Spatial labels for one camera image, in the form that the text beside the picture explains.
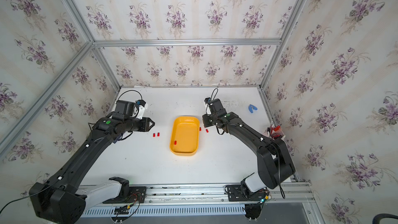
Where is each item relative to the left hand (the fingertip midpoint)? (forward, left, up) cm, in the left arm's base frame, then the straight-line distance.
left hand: (153, 123), depth 77 cm
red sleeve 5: (+6, -29, -18) cm, 35 cm away
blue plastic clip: (+24, -61, -18) cm, 68 cm away
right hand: (+7, -28, -7) cm, 30 cm away
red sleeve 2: (+4, +2, -20) cm, 20 cm away
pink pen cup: (-1, -67, -8) cm, 67 cm away
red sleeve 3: (-2, -10, -19) cm, 21 cm away
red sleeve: (+4, +4, -20) cm, 21 cm away
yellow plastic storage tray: (+5, -16, -17) cm, 23 cm away
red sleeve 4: (+6, -25, -16) cm, 30 cm away
